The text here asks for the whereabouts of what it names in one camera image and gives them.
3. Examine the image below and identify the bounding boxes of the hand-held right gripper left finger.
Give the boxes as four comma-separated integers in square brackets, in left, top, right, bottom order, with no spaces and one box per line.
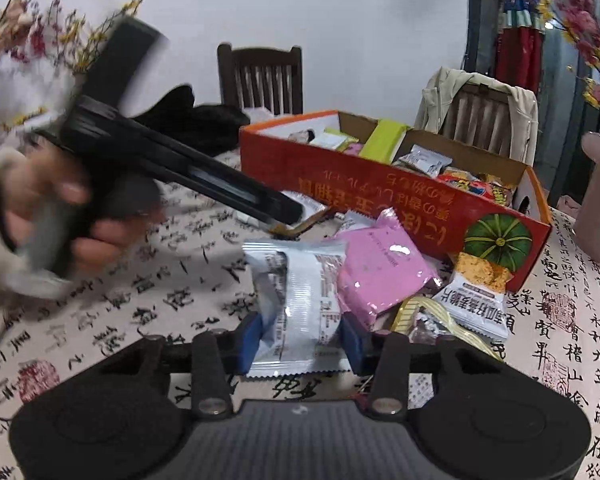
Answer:
[100,311,263,418]

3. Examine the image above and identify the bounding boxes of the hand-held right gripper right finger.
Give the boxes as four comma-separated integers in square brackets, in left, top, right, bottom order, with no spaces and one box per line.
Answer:
[341,311,506,416]

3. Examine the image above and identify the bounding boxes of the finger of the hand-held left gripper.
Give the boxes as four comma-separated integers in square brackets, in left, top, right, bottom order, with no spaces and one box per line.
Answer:
[257,187,305,226]

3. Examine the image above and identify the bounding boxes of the brown snack wrapper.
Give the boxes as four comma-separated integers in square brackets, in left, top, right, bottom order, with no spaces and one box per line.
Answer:
[270,207,338,238]

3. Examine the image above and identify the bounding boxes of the silver snack packet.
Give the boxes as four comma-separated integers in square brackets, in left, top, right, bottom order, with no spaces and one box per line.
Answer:
[397,145,453,178]
[280,191,331,221]
[242,239,348,378]

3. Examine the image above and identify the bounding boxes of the yellow snack wrapper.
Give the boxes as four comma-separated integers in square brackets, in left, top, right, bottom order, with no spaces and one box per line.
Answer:
[391,296,506,361]

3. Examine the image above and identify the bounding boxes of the white and green snack packet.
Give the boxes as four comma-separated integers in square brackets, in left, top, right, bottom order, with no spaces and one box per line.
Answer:
[310,127,359,152]

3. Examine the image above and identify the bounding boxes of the pink snack packet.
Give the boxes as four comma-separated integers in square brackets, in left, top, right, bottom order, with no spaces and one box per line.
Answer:
[336,208,442,331]

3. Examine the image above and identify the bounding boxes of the orange cardboard box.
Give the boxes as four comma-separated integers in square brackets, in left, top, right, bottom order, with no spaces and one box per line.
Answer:
[239,110,553,293]

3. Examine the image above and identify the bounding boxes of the white orange print snack packet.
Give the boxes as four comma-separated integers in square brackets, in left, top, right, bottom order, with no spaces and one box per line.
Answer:
[445,252,512,339]

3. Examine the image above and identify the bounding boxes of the red yellow snack packet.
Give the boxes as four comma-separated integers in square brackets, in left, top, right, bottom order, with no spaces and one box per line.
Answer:
[437,167,513,206]

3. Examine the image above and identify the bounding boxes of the person's left hand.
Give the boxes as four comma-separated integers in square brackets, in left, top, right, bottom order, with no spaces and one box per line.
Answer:
[0,152,153,281]

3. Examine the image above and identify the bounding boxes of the black garment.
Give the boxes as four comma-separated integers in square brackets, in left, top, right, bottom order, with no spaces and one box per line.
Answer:
[135,85,251,158]

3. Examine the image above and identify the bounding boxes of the yellow blossom branches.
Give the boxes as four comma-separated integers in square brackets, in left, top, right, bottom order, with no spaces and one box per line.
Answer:
[0,0,146,126]

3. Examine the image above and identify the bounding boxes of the dark wooden chair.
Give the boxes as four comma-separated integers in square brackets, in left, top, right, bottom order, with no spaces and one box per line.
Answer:
[216,43,303,116]

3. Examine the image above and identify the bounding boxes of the dried rose bouquet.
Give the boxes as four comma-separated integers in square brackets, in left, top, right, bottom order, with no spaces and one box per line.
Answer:
[0,0,93,66]

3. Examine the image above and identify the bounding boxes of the wooden chair with slats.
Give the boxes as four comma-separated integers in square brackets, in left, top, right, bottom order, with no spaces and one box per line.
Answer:
[450,85,513,153]

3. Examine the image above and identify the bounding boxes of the chair with beige jacket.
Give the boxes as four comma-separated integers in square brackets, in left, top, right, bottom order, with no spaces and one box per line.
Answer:
[414,66,539,166]

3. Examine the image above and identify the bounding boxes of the red blue hanging decoration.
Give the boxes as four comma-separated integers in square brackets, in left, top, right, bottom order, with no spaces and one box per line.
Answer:
[495,0,546,93]

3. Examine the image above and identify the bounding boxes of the dark framed glass door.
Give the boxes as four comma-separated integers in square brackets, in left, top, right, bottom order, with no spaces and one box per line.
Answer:
[467,0,600,206]

